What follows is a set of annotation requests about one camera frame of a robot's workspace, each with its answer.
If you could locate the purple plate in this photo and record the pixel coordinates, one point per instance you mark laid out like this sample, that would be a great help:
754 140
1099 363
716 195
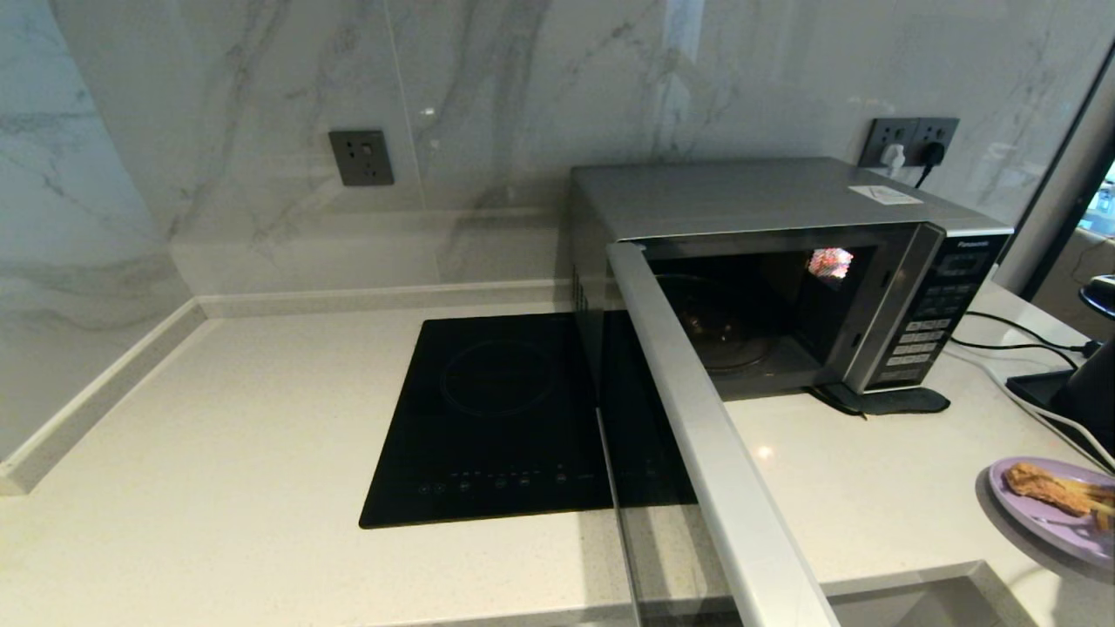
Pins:
1037 515

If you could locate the glass microwave turntable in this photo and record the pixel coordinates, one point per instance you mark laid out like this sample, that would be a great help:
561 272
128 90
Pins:
723 340

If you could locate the silver Panasonic microwave oven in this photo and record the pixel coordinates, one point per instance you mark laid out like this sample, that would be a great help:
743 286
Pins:
740 196

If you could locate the black induction cooktop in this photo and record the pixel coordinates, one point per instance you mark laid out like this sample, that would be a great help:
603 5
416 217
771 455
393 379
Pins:
488 435

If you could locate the white warning sticker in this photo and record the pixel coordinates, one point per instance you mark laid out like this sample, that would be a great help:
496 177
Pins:
884 194

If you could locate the black rubber pad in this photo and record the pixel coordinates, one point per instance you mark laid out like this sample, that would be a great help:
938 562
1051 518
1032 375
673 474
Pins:
906 401

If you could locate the white power plug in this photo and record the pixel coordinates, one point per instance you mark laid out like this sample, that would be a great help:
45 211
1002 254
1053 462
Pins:
892 159

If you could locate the black power plug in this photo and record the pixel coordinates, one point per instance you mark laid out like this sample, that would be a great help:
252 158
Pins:
932 154

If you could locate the beige armchair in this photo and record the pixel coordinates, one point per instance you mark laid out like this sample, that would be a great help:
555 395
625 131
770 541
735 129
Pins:
1067 279

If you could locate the fried chicken piece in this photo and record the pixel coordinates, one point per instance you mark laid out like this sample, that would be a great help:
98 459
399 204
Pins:
1041 486

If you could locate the black kettle appliance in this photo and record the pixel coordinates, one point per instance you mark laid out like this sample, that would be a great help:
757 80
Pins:
1093 396

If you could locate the grey single wall socket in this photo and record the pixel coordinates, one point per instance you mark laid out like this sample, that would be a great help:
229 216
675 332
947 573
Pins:
361 158

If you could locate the grey double wall socket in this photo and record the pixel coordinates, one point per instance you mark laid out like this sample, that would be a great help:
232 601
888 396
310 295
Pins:
890 129

